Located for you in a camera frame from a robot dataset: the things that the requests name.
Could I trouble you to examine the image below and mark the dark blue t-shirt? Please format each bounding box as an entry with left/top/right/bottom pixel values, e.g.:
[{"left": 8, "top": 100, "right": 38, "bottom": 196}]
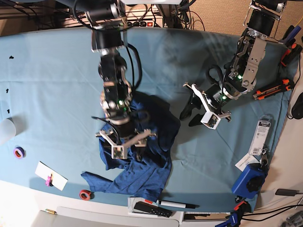
[{"left": 81, "top": 92, "right": 180, "bottom": 202}]

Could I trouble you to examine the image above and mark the clear blister package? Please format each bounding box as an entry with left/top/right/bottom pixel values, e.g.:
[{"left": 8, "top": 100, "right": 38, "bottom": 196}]
[{"left": 248, "top": 114, "right": 272, "bottom": 156}]

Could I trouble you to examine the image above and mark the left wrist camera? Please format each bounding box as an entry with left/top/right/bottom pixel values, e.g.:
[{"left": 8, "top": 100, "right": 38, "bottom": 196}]
[{"left": 201, "top": 112, "right": 221, "bottom": 130}]

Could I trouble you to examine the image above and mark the black small device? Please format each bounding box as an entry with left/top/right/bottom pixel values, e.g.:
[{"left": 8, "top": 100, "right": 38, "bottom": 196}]
[{"left": 275, "top": 189, "right": 297, "bottom": 197}]

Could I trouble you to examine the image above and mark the light blue table cloth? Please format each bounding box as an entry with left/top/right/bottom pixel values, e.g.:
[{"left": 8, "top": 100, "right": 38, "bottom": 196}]
[{"left": 0, "top": 27, "right": 291, "bottom": 212}]

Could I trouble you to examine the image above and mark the black remote control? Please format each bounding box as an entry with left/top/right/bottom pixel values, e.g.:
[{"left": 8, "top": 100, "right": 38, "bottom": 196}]
[{"left": 134, "top": 201, "right": 173, "bottom": 218}]

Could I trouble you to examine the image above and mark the orange black utility knife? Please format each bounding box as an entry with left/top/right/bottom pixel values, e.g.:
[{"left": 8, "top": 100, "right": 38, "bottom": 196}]
[{"left": 253, "top": 78, "right": 294, "bottom": 100}]

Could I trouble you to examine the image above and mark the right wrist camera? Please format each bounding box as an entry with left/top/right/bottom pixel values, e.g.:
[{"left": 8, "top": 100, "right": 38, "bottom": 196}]
[{"left": 111, "top": 145, "right": 128, "bottom": 159}]

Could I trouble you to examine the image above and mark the red tape roll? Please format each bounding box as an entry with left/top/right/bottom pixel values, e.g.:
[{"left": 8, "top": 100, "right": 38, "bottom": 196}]
[{"left": 79, "top": 190, "right": 92, "bottom": 201}]

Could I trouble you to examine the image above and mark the orange black clamp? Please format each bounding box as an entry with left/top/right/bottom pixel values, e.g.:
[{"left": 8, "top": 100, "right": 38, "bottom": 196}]
[{"left": 280, "top": 43, "right": 303, "bottom": 67}]

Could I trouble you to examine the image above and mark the white plastic cup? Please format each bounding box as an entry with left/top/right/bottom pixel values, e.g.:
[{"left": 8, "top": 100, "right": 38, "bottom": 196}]
[{"left": 0, "top": 119, "right": 16, "bottom": 145}]

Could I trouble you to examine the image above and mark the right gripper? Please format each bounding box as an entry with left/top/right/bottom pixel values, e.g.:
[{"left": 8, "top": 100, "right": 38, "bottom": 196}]
[{"left": 95, "top": 122, "right": 157, "bottom": 161}]

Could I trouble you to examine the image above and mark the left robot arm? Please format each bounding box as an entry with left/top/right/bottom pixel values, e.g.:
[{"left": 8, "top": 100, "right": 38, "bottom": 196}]
[{"left": 179, "top": 0, "right": 287, "bottom": 130}]

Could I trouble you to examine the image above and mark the blue clamp bottom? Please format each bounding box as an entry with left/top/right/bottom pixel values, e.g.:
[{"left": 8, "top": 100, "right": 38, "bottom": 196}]
[{"left": 215, "top": 212, "right": 243, "bottom": 227}]

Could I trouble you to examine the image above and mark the pink small toy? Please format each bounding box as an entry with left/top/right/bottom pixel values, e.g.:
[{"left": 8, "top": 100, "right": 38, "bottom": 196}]
[{"left": 45, "top": 174, "right": 53, "bottom": 187}]

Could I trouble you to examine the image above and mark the white power strip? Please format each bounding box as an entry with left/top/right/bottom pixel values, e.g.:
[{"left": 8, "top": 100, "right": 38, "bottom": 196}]
[{"left": 60, "top": 8, "right": 166, "bottom": 28}]

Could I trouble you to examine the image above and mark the white card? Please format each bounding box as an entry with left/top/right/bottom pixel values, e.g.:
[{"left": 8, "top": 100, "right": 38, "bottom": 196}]
[{"left": 35, "top": 161, "right": 68, "bottom": 191}]

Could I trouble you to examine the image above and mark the purple tape roll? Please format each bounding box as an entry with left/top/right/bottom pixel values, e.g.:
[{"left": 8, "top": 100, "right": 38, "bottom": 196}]
[{"left": 13, "top": 147, "right": 26, "bottom": 159}]

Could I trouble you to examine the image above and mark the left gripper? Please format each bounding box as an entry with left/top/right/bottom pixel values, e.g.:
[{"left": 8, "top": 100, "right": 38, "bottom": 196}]
[{"left": 179, "top": 82, "right": 231, "bottom": 127}]

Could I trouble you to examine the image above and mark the blue box with knob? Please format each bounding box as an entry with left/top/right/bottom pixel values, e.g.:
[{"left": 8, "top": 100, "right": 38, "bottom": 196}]
[{"left": 232, "top": 163, "right": 268, "bottom": 199}]

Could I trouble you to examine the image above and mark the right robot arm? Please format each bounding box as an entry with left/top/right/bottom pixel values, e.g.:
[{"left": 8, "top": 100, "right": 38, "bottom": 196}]
[{"left": 72, "top": 0, "right": 154, "bottom": 162}]

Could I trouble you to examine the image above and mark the white black marker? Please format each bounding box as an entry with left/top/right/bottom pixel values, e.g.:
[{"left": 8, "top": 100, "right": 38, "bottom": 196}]
[{"left": 158, "top": 200, "right": 199, "bottom": 209}]

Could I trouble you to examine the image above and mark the orange clamp bottom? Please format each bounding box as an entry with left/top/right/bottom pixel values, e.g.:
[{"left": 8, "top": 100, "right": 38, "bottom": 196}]
[{"left": 234, "top": 201, "right": 251, "bottom": 213}]

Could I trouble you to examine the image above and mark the blue clamp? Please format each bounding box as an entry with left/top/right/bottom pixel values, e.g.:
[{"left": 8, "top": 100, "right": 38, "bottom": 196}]
[
  {"left": 215, "top": 212, "right": 243, "bottom": 227},
  {"left": 278, "top": 25, "right": 301, "bottom": 44}
]

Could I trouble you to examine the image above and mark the white paper label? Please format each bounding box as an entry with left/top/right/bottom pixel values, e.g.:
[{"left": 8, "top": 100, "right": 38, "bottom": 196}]
[{"left": 235, "top": 153, "right": 259, "bottom": 172}]

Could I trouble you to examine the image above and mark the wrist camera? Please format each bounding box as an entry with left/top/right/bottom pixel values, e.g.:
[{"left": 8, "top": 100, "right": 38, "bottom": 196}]
[
  {"left": 201, "top": 112, "right": 221, "bottom": 130},
  {"left": 111, "top": 145, "right": 128, "bottom": 159}
]

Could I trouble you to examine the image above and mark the blue clamp top right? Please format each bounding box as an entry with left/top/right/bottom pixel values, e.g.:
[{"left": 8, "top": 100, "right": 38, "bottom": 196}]
[{"left": 278, "top": 25, "right": 301, "bottom": 44}]

